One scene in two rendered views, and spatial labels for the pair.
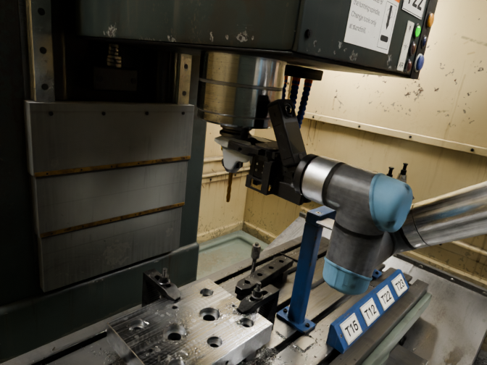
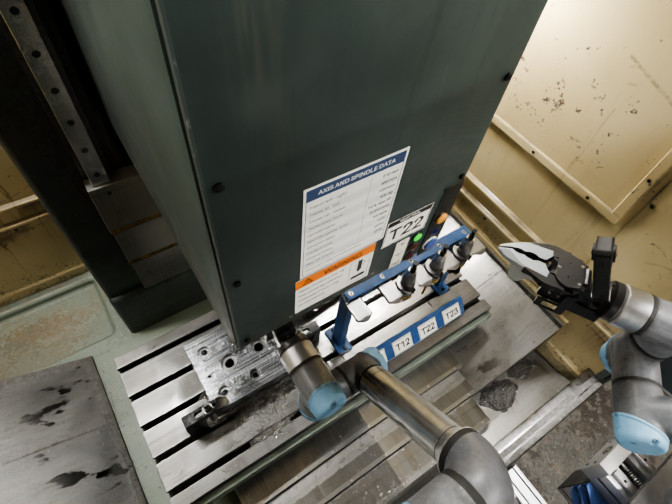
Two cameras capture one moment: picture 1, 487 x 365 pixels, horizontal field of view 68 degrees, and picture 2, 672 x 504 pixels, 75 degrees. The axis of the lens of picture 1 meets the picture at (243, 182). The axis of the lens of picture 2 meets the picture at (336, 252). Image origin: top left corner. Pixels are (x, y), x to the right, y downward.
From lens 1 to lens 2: 0.81 m
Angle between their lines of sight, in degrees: 38
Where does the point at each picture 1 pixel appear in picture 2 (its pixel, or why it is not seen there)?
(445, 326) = (496, 338)
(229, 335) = (267, 369)
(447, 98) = (585, 128)
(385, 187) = (317, 402)
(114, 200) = not seen: hidden behind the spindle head
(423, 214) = (370, 391)
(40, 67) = (88, 163)
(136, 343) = (201, 369)
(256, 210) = not seen: hidden behind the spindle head
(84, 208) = (161, 238)
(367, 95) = not seen: hidden behind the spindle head
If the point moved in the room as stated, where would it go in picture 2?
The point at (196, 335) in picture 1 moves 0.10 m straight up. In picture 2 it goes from (243, 366) to (240, 354)
